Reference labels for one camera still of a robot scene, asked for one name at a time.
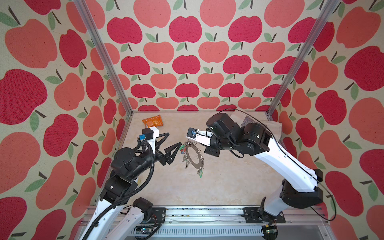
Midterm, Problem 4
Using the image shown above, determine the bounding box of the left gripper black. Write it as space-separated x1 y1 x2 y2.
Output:
128 132 182 180

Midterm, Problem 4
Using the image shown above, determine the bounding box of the metal ring plate with keyrings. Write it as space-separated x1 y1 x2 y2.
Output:
179 140 205 178

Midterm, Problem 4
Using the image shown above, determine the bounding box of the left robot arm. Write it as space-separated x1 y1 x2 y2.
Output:
80 127 182 240

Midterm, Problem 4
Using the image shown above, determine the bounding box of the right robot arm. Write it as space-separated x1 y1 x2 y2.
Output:
206 113 323 221

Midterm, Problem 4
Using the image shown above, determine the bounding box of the orange snack packet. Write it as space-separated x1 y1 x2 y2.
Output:
142 115 164 128

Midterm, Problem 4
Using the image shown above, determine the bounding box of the canvas Monet tote bag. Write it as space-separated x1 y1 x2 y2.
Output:
231 111 283 141

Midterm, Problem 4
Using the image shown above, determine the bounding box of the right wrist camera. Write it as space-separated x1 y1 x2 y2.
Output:
187 128 213 147

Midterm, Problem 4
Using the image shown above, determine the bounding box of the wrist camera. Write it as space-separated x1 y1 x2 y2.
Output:
187 128 213 147
139 127 160 153

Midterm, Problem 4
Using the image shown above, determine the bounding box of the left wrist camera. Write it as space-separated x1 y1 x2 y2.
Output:
139 127 160 153

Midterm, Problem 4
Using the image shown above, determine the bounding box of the front aluminium rail base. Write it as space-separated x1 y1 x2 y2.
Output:
88 206 336 240

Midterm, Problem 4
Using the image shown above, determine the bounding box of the left aluminium frame post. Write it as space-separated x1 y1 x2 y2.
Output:
73 0 133 116

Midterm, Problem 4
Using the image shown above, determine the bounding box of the aluminium frame post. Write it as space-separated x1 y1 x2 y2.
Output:
266 0 341 120
73 0 133 116

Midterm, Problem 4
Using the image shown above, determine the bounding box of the right aluminium frame post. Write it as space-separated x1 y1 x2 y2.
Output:
266 0 341 120

